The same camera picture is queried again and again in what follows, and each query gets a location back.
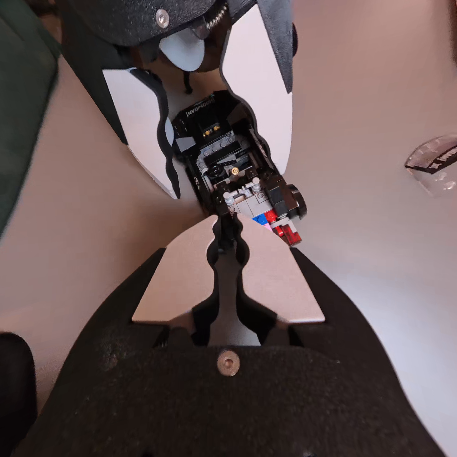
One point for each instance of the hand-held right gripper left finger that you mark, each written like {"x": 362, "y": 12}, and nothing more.
{"x": 178, "y": 278}

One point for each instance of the black lego car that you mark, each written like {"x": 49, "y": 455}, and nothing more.
{"x": 221, "y": 153}

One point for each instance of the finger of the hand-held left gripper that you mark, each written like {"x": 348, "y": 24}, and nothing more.
{"x": 260, "y": 89}
{"x": 135, "y": 114}

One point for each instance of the small black lego arch piece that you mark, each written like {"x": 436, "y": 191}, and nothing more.
{"x": 223, "y": 235}

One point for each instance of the clear lego windshield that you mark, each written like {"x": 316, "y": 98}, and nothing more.
{"x": 432, "y": 160}

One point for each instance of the person's left forearm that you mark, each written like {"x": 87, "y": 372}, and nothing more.
{"x": 21, "y": 107}

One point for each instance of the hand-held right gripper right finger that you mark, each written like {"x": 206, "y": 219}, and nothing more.
{"x": 278, "y": 282}

